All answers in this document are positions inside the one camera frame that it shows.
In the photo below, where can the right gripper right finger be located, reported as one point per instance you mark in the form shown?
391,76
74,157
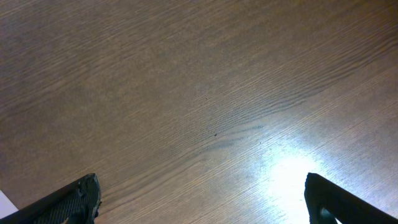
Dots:
328,203

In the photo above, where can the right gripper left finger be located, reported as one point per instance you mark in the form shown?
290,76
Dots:
77,202

